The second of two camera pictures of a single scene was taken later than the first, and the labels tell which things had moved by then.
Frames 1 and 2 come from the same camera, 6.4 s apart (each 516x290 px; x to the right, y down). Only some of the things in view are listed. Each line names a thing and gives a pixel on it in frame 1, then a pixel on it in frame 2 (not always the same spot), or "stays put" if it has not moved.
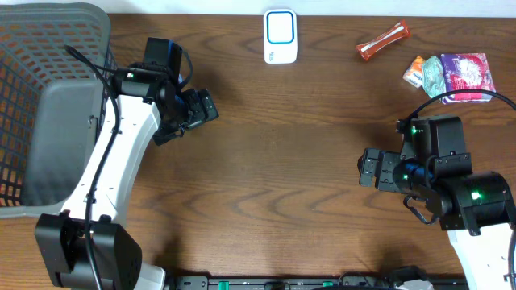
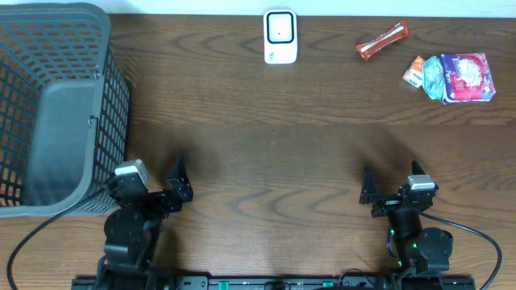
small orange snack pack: [414, 73] stays put
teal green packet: [433, 79] stays put
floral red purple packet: [467, 72] stays put
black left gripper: [197, 113] → [160, 199]
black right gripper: [384, 171] → [392, 202]
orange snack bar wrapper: [367, 48] stays put
